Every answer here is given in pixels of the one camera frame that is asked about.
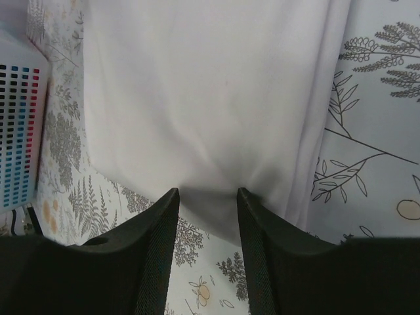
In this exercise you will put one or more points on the white plastic laundry basket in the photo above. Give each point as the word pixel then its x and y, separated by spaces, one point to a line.
pixel 24 80

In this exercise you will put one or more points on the white t shirt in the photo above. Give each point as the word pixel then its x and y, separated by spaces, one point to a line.
pixel 210 97

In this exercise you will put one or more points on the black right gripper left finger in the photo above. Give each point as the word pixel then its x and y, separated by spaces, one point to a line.
pixel 123 271

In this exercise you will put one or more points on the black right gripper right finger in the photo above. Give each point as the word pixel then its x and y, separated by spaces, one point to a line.
pixel 289 271

